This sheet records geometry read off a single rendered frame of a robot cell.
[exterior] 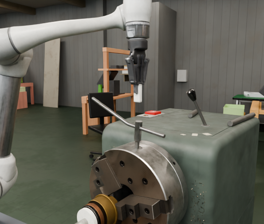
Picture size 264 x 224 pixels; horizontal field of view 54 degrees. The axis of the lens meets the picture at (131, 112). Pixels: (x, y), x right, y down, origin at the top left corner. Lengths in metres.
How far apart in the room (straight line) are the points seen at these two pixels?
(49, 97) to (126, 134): 9.98
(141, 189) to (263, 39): 7.34
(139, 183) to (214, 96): 7.38
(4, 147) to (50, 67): 9.71
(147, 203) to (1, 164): 0.78
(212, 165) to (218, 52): 7.29
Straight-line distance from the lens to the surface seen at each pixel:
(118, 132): 1.01
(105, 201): 0.75
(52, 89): 10.79
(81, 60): 10.33
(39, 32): 1.03
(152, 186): 0.75
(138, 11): 0.98
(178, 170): 0.82
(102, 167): 0.81
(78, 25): 1.08
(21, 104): 10.80
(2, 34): 1.07
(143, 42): 0.98
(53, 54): 10.87
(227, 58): 7.99
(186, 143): 0.86
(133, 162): 0.77
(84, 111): 5.96
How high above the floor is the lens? 1.47
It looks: 9 degrees down
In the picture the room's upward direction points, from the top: straight up
